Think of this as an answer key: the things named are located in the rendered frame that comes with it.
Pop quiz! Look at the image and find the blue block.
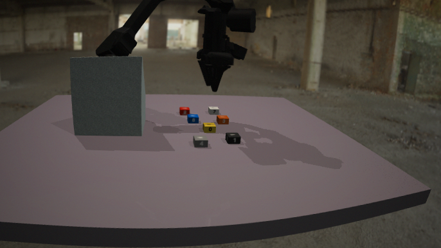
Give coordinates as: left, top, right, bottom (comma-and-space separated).
187, 114, 199, 123

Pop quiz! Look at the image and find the yellow block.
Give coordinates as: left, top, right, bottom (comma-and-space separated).
202, 123, 216, 133

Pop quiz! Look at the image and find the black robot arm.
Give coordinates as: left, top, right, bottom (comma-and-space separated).
96, 0, 256, 60

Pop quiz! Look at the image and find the red block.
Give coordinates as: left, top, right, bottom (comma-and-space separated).
179, 107, 190, 115

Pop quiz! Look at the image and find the orange block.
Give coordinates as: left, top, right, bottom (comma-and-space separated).
217, 116, 229, 125

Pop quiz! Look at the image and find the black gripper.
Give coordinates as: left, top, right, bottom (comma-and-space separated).
197, 30, 234, 92

